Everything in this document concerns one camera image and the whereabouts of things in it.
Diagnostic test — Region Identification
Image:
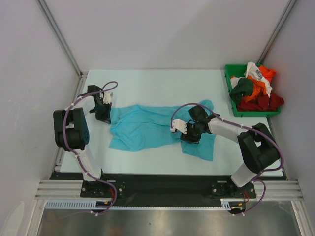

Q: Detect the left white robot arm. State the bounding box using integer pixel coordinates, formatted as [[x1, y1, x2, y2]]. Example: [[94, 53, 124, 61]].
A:
[[53, 85, 113, 197]]

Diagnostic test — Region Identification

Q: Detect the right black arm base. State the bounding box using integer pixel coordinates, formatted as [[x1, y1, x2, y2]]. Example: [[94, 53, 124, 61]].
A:
[[210, 181, 256, 199]]

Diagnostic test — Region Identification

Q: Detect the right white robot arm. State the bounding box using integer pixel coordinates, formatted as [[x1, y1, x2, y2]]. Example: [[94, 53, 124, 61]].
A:
[[171, 105, 281, 197]]

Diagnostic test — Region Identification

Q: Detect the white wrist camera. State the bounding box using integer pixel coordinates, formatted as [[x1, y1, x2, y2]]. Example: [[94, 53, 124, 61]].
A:
[[103, 91, 113, 104], [170, 119, 187, 134]]

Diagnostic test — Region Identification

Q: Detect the right aluminium corner post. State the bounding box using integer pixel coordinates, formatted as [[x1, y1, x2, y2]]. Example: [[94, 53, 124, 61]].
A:
[[256, 0, 299, 64]]

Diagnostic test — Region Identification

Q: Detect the red t shirt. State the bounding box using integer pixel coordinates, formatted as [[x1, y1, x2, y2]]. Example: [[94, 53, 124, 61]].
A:
[[237, 93, 284, 112]]

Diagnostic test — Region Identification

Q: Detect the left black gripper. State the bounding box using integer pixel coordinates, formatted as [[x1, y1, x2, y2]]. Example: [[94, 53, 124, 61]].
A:
[[91, 102, 111, 124]]

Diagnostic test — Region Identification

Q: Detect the left aluminium corner post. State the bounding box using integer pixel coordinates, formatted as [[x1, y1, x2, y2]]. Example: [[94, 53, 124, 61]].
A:
[[36, 0, 82, 78]]

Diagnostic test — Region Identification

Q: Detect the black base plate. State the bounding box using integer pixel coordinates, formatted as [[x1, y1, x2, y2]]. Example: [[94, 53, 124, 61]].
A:
[[49, 172, 286, 207]]

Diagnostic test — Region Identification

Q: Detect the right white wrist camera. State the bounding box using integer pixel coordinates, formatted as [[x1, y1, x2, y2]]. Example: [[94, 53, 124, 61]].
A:
[[170, 119, 187, 134]]

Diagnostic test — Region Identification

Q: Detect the light blue t shirt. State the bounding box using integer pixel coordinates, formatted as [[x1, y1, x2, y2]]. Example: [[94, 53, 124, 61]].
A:
[[109, 104, 216, 161]]

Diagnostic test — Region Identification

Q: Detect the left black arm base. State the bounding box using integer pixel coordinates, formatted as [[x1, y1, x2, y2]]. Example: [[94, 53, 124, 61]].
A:
[[80, 180, 125, 198]]

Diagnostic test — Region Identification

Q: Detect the orange t shirt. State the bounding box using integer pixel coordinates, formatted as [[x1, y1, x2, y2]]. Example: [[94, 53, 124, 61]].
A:
[[243, 62, 276, 102]]

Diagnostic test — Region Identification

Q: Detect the white printed t shirt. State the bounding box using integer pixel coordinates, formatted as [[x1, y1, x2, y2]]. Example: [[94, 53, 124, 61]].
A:
[[229, 62, 273, 103]]

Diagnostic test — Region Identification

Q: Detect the white cable duct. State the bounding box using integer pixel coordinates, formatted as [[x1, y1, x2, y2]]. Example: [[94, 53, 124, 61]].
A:
[[45, 200, 243, 211]]

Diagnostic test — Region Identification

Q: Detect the aluminium front rail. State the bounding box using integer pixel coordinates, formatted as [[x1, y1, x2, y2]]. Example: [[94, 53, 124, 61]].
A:
[[35, 180, 304, 201]]

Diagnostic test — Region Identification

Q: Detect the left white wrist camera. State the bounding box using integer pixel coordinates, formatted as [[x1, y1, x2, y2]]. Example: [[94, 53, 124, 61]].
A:
[[103, 91, 113, 104]]

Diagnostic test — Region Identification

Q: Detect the green plastic bin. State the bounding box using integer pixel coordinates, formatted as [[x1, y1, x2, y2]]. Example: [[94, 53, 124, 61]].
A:
[[224, 64, 284, 118]]

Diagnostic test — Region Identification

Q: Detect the dark green t shirt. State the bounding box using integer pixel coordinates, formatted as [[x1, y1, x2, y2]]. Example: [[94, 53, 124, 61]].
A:
[[229, 77, 254, 104]]

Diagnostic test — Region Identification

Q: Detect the aluminium corner post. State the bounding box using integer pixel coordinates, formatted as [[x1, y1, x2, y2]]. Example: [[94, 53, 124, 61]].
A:
[[256, 0, 299, 64], [36, 0, 82, 78]]

